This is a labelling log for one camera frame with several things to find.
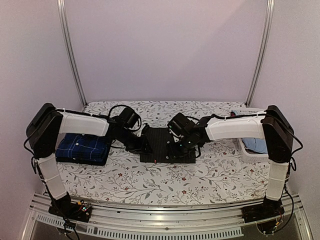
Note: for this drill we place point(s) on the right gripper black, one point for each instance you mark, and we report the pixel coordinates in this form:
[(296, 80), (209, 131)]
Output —
[(173, 152)]

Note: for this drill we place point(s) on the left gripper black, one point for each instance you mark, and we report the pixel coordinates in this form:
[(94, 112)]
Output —
[(141, 148)]

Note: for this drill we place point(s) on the black pinstriped long sleeve shirt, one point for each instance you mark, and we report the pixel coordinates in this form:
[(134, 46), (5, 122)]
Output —
[(161, 144)]

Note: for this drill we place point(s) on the blue plaid shirt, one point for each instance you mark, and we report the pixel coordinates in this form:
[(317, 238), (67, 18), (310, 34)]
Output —
[(83, 137)]

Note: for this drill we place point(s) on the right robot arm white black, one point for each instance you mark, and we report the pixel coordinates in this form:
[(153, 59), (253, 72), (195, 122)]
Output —
[(269, 125)]

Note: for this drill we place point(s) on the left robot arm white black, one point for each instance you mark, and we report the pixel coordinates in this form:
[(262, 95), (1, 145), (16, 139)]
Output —
[(50, 122)]

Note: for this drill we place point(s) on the floral patterned tablecloth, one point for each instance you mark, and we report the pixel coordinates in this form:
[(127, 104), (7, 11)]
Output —
[(219, 175)]

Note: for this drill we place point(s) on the white plastic laundry basket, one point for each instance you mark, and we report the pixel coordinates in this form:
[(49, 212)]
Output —
[(249, 156)]

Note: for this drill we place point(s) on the light blue shirt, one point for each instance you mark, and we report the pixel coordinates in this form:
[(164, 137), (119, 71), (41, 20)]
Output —
[(256, 145)]

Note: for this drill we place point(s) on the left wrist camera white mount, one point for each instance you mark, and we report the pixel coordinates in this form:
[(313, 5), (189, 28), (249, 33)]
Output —
[(142, 129)]

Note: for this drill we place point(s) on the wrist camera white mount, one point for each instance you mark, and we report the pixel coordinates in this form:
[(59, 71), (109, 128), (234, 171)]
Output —
[(142, 129), (176, 138)]

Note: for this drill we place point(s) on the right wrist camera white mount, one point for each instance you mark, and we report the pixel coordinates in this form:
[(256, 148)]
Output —
[(176, 138)]

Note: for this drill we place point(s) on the aluminium front rail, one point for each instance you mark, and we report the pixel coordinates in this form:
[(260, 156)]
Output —
[(119, 221)]

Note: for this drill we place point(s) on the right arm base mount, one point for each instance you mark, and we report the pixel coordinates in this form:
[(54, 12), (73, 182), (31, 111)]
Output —
[(267, 209)]

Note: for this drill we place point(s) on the left aluminium frame post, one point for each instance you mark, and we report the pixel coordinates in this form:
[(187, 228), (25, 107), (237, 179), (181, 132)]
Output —
[(61, 7)]

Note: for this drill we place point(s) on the aluminium frame post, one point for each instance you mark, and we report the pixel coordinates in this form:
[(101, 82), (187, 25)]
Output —
[(61, 7), (262, 51)]

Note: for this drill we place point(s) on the right aluminium frame post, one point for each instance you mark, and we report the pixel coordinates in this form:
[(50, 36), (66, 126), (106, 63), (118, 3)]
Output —
[(262, 51)]

